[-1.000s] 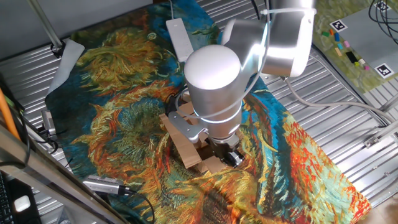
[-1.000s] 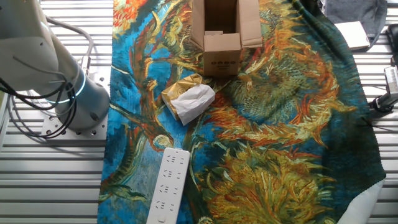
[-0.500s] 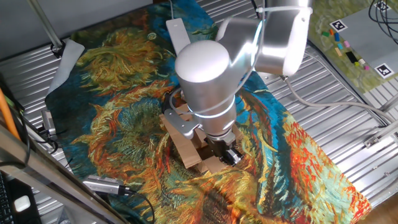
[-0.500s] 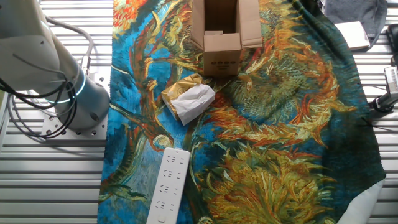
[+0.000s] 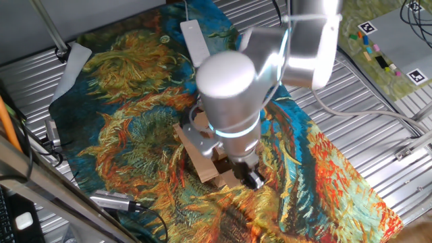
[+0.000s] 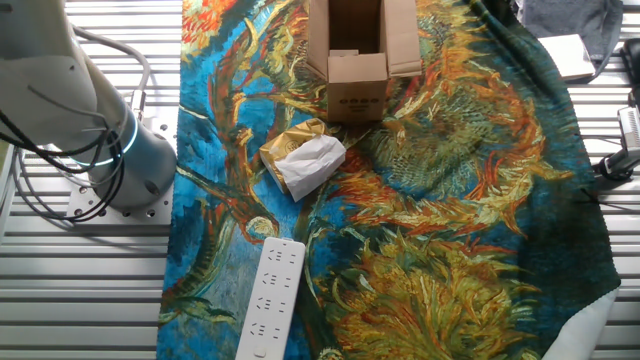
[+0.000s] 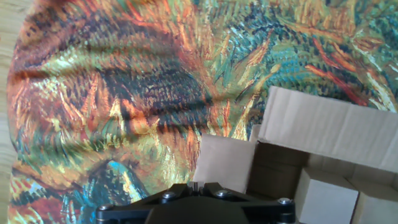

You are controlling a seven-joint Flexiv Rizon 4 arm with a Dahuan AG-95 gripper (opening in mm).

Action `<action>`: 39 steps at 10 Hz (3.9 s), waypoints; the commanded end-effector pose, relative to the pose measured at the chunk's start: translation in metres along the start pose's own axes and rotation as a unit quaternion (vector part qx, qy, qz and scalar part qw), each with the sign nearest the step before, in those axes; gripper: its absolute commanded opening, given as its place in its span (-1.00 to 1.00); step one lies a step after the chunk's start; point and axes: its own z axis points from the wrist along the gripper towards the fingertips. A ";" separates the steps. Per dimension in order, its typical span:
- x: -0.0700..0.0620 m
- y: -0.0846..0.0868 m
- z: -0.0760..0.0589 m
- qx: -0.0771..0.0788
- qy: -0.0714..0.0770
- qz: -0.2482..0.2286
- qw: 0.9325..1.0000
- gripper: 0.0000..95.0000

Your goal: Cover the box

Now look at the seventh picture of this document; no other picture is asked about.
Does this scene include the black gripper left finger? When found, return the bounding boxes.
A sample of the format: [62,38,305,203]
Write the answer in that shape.
[95,182,197,224]

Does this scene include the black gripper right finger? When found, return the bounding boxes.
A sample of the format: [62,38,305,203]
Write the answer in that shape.
[196,182,297,224]

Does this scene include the large cardboard box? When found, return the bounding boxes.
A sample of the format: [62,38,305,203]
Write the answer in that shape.
[192,85,398,224]

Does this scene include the sunflower painting print cloth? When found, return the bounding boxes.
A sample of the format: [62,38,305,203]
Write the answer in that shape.
[6,0,398,224]

